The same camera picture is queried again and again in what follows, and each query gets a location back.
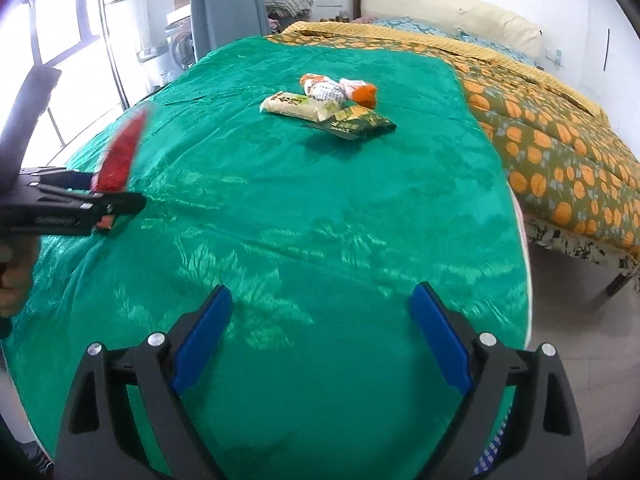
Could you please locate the pink white cloth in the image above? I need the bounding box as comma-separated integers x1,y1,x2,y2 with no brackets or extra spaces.
511,192,534,346

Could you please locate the pile of clothes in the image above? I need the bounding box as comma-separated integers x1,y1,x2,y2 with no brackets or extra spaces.
264,0,313,20

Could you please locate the leaf print bed skirt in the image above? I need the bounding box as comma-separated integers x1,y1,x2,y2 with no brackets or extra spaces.
522,215,640,293

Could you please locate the red snack packet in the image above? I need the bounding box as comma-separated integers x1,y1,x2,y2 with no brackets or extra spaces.
89,105,151,233

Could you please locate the washing machine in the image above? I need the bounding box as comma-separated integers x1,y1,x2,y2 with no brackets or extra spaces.
162,10,197,73

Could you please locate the dark green snack packet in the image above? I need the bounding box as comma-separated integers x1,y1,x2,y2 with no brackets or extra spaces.
312,106,397,141

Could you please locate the bed with orange floral cover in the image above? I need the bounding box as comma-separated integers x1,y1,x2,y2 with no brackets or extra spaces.
265,20,640,251

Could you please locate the teal patterned pillow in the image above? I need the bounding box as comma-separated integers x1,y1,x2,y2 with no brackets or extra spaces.
372,16,538,66

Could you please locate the window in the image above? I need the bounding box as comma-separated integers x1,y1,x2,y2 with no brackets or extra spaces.
0,0,126,161

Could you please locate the cream snack packet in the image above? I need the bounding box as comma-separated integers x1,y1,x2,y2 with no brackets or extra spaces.
259,91,346,123

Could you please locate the cream padded headboard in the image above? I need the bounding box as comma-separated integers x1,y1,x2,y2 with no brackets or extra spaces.
360,0,545,58

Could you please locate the grey blue curtain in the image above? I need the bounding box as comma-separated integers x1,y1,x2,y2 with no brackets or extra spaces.
189,0,277,68

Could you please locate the green tablecloth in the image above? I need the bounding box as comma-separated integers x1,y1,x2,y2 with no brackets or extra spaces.
0,35,532,480

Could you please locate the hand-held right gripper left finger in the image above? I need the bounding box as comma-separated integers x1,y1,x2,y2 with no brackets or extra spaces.
52,284,235,480

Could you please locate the person's left hand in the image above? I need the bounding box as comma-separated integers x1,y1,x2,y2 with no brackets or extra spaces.
0,234,45,319

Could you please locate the dark wooden bed leg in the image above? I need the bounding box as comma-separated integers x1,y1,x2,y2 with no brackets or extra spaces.
604,272,629,297

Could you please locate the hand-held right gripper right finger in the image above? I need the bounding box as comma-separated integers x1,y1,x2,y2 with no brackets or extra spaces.
407,281,587,480

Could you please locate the orange white snack packet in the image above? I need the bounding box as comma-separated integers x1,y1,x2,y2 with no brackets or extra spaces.
299,73,378,109

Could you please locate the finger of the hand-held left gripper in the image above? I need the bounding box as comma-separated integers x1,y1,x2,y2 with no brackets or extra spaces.
21,166,98,193
20,187,147,237

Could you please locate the blue checkered cloth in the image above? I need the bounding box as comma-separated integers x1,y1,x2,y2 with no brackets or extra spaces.
470,407,512,477

